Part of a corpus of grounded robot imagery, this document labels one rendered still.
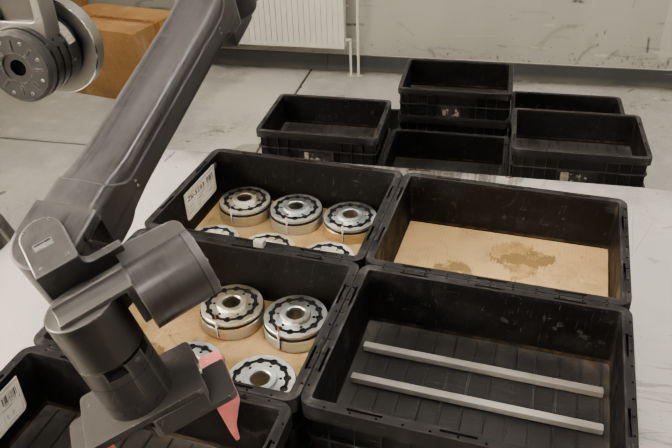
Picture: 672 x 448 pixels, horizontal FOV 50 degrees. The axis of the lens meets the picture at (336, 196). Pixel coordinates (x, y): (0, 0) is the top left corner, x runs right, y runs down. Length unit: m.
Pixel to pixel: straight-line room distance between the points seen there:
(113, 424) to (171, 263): 0.15
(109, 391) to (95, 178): 0.18
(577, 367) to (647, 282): 0.45
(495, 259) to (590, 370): 0.29
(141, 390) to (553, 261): 0.90
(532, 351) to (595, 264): 0.26
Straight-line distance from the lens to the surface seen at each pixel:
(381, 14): 4.21
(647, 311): 1.49
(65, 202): 0.63
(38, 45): 1.44
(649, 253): 1.65
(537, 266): 1.33
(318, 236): 1.37
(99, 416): 0.65
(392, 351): 1.12
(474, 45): 4.21
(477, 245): 1.36
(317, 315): 1.15
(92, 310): 0.56
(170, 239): 0.59
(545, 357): 1.15
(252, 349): 1.15
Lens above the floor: 1.61
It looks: 32 degrees down
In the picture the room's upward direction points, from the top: 2 degrees counter-clockwise
